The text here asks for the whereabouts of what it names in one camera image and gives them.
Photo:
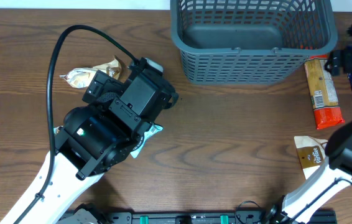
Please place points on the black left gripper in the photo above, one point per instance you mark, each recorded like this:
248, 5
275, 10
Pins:
107, 89

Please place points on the orange tan cracker pack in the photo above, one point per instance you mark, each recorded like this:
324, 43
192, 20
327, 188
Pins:
325, 104

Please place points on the grey plastic basket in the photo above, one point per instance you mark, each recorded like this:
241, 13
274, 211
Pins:
249, 41

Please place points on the tan brown pouch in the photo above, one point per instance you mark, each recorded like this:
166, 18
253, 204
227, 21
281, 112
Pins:
311, 153

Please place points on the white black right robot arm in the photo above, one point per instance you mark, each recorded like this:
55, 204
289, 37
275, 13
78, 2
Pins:
334, 173

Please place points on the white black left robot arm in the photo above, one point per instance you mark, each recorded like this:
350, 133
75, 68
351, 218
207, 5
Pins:
116, 122

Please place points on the light teal snack packet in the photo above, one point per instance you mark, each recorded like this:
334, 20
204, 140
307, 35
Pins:
154, 129

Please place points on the crumpled tan snack bag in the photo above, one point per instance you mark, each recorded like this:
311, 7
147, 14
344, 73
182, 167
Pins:
81, 77

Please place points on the tan brown cookie bag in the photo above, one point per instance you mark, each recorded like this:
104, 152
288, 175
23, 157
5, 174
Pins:
57, 130

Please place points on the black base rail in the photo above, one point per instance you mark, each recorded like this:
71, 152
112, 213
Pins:
88, 213

